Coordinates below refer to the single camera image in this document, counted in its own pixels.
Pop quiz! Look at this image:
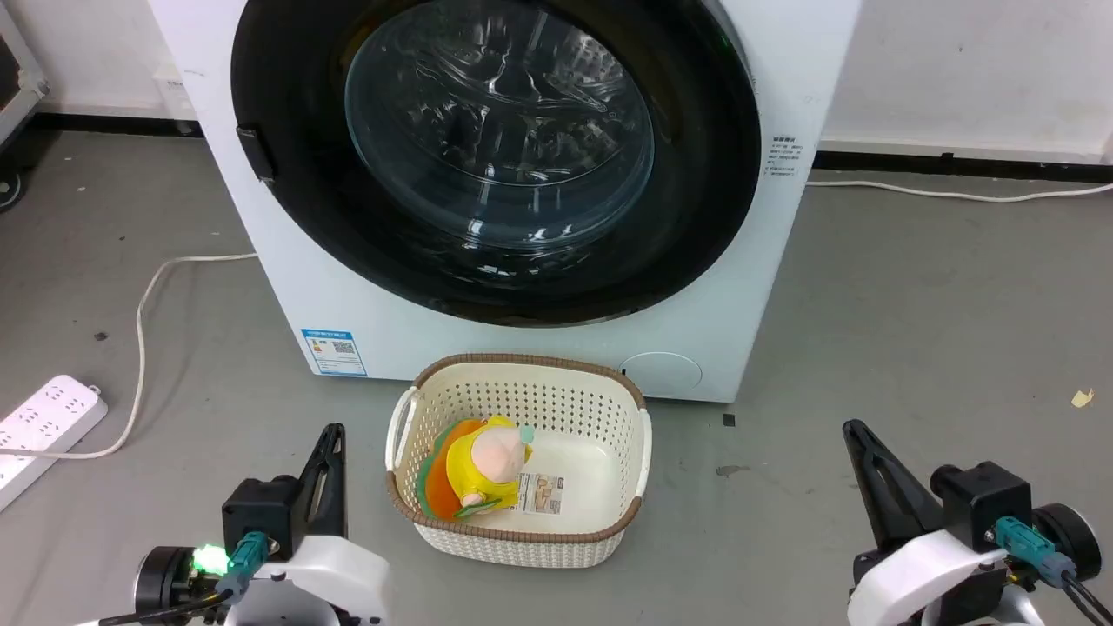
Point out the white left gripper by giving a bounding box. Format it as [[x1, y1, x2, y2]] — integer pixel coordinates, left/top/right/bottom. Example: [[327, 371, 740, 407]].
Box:
[[223, 423, 393, 626]]

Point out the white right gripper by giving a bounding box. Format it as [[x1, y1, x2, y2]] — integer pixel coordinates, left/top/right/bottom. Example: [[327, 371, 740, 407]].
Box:
[[841, 420, 1011, 626]]

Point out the white front-load washing machine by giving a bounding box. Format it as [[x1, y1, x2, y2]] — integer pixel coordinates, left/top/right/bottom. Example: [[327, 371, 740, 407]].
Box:
[[146, 0, 862, 403]]

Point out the black round glass washer door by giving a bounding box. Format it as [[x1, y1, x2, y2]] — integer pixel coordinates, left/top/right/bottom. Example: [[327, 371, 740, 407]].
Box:
[[230, 0, 763, 329]]

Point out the blue energy label sticker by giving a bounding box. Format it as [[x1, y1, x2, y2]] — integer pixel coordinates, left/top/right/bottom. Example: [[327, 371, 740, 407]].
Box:
[[301, 328, 368, 377]]

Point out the yellow orange plush doll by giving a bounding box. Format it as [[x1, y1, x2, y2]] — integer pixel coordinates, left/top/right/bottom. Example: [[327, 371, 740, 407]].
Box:
[[416, 416, 537, 523]]

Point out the paper label in basket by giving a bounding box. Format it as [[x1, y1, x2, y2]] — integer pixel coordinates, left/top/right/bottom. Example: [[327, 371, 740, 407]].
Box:
[[517, 473, 566, 515]]

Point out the round white filter cover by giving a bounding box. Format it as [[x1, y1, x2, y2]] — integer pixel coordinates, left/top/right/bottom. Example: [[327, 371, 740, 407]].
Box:
[[619, 351, 703, 394]]

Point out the cream perforated laundry basket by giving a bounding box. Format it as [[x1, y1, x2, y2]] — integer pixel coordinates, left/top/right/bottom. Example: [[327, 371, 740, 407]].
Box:
[[385, 353, 653, 569]]

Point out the white power strip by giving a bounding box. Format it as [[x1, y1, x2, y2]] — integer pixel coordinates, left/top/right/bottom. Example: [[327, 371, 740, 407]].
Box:
[[0, 375, 110, 512]]

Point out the small printed text sticker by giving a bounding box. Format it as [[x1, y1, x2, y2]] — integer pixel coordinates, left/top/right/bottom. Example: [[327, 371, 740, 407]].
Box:
[[763, 135, 803, 180]]

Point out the grey metal cart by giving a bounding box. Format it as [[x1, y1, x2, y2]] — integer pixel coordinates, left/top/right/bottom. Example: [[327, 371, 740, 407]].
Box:
[[0, 0, 50, 214]]

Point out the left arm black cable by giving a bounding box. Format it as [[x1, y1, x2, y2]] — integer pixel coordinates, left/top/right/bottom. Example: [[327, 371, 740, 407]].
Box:
[[97, 530, 270, 626]]

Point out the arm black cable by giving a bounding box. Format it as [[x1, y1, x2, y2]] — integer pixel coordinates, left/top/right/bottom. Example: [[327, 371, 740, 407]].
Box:
[[97, 530, 270, 626], [994, 515, 1113, 626]]

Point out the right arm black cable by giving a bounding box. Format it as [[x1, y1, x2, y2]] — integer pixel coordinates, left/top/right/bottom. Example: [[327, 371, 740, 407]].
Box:
[[994, 515, 1113, 626]]

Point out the white power strip cable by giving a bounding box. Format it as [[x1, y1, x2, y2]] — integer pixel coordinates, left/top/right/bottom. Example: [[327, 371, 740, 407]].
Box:
[[0, 252, 259, 460]]

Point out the white washer cable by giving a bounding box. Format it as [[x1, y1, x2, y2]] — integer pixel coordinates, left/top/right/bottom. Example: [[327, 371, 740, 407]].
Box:
[[805, 179, 1113, 204]]

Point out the black door handle latch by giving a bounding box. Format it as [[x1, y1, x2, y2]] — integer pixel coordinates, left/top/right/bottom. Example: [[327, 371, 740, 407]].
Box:
[[236, 126, 277, 183]]

